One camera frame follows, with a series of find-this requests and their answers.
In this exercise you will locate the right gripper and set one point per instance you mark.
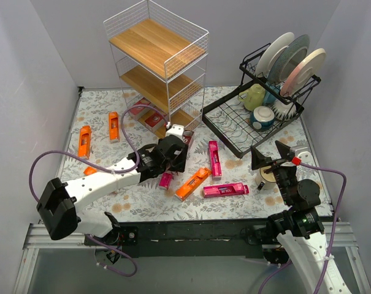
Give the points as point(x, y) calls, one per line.
point(273, 166)

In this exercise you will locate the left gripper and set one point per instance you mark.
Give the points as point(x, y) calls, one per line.
point(175, 150)

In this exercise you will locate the red 3D toothpaste box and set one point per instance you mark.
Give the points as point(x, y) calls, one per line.
point(188, 137)
point(138, 111)

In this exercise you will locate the orange toothpaste box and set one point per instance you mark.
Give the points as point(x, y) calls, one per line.
point(193, 183)
point(84, 142)
point(89, 171)
point(114, 133)

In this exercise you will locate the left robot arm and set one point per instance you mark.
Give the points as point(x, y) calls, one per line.
point(62, 205)

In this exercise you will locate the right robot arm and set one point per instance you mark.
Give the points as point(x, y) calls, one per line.
point(299, 229)

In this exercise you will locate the cream mug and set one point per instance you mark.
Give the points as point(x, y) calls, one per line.
point(265, 180)

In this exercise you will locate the pink toothpaste box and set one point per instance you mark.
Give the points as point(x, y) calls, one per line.
point(225, 190)
point(166, 180)
point(214, 159)

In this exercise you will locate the teal spotted bowl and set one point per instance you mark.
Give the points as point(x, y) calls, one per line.
point(262, 118)

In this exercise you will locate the white ribbed bowl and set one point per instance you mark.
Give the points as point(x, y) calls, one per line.
point(282, 111)

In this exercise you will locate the black dish rack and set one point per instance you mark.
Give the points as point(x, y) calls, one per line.
point(229, 120)

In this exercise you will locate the light blue cup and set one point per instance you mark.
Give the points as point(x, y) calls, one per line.
point(269, 98)

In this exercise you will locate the yellow-green mug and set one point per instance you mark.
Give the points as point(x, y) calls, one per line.
point(253, 97)

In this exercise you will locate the pink and cream plate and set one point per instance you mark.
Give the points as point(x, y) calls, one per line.
point(303, 72)

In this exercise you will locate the white plate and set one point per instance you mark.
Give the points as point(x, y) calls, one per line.
point(272, 53)

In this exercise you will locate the grey speckled plate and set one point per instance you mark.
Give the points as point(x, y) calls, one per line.
point(292, 55)

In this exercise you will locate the white wire wooden shelf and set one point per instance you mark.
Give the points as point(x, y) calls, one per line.
point(162, 57)

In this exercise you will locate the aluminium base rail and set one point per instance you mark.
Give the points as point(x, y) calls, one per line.
point(163, 239)

